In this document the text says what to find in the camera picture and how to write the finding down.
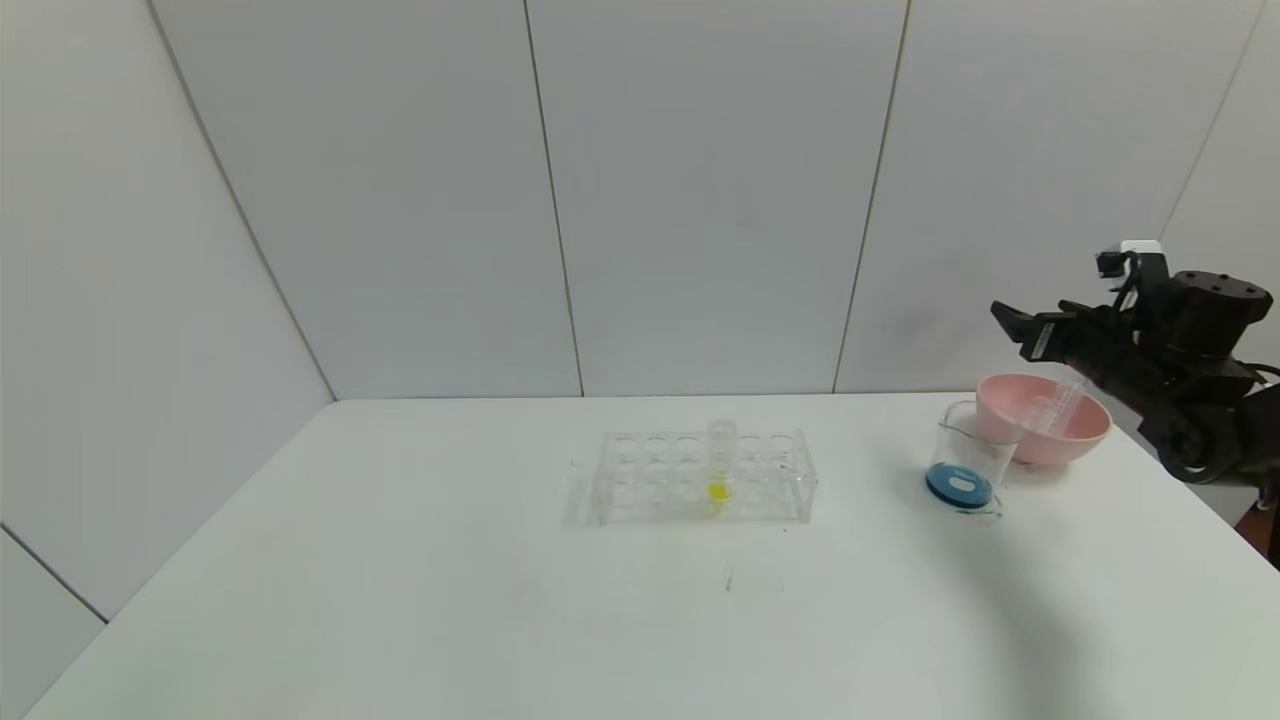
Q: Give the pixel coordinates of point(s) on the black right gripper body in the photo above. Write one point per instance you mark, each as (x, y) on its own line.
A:
(1043, 340)

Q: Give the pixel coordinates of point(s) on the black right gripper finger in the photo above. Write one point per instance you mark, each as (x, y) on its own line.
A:
(1022, 335)
(1080, 305)

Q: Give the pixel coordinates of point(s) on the blue pigment test tube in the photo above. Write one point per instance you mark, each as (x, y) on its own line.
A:
(1070, 398)

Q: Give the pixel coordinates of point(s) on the red pigment test tube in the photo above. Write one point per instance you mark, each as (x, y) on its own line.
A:
(1035, 420)

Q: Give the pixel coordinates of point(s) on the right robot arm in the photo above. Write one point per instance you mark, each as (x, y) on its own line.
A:
(1210, 420)

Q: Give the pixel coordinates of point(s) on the yellow pigment test tube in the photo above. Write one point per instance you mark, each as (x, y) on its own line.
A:
(720, 489)

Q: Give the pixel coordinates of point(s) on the clear acrylic test tube rack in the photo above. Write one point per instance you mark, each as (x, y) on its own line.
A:
(660, 495)

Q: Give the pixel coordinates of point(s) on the pink plastic bowl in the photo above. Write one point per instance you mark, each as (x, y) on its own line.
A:
(1050, 450)

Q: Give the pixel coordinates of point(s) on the clear glass beaker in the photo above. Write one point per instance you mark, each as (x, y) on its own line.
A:
(960, 485)

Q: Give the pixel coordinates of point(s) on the dark unidentified object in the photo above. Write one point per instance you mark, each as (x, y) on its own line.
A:
(1272, 530)

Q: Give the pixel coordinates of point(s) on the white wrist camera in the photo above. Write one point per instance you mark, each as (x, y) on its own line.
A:
(1145, 250)

